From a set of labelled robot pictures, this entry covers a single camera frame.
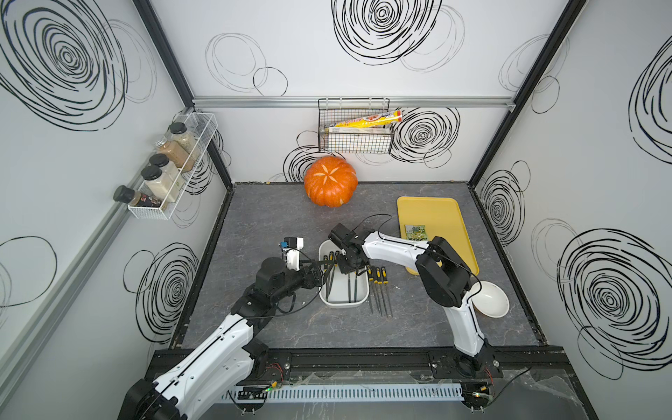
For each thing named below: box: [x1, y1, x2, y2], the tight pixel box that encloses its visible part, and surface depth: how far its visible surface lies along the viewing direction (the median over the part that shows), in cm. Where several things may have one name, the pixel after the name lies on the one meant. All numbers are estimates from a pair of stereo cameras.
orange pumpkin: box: [303, 155, 358, 208], surface depth 107 cm
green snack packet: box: [406, 224, 428, 241], surface depth 104 cm
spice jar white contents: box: [140, 165, 181, 203], surface depth 67 cm
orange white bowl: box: [469, 280, 511, 319], surface depth 86 cm
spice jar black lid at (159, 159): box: [148, 153, 170, 168], surface depth 68 cm
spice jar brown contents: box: [156, 140, 196, 173], surface depth 75 cm
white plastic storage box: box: [318, 238, 371, 308], surface depth 90 cm
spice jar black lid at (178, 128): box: [168, 121, 188, 134], surface depth 76 cm
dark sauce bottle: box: [112, 184, 162, 208], surface depth 62 cm
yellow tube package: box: [323, 110, 404, 130], surface depth 89 cm
